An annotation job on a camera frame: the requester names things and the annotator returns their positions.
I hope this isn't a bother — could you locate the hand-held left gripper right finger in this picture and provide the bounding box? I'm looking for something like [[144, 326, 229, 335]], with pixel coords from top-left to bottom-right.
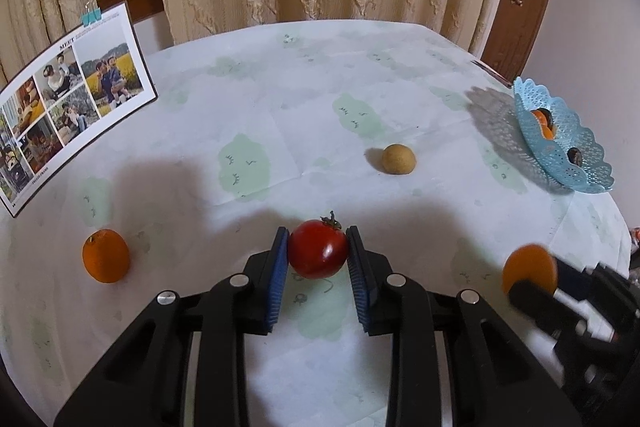
[[345, 226, 583, 427]]

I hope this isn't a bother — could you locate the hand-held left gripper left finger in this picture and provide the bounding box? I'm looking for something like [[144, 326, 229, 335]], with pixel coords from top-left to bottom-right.
[[52, 227, 291, 427]]

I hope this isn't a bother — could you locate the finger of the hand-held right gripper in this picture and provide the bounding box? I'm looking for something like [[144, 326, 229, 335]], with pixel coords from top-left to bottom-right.
[[556, 259, 601, 295], [507, 279, 593, 340]]

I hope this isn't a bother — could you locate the red tomato with stem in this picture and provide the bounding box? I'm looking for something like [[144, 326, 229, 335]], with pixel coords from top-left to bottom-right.
[[287, 210, 350, 280]]

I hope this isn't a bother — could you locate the blue lattice fruit basket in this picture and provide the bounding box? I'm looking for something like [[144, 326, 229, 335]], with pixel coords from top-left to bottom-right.
[[512, 77, 615, 194]]

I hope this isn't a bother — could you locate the round brown fruit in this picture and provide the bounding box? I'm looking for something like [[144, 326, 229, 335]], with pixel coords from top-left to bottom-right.
[[382, 144, 416, 174]]

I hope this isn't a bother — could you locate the small orange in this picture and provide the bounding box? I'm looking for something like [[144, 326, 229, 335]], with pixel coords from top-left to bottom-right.
[[82, 229, 131, 284]]

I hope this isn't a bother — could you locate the photo collage poster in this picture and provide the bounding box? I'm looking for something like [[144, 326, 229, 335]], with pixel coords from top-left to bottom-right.
[[0, 2, 160, 219]]

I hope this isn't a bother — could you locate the teal binder clip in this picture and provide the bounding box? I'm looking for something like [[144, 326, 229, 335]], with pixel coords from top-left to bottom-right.
[[80, 0, 102, 26]]

